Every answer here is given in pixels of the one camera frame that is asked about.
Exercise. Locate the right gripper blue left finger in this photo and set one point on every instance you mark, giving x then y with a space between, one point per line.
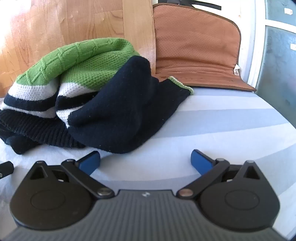
81 170

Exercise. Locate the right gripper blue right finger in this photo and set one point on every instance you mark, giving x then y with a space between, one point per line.
211 172

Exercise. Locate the green navy white knit sweater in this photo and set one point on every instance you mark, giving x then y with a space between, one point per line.
96 93

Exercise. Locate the blue striped bed sheet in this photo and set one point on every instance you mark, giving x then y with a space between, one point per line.
230 124

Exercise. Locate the grey glass window door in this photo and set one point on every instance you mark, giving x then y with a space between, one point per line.
276 81

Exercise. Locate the brown leather cushion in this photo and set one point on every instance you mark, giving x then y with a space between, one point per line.
198 48

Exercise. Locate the wooden headboard panel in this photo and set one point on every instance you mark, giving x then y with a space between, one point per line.
32 29

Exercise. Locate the black tape cross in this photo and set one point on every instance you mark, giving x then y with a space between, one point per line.
191 3

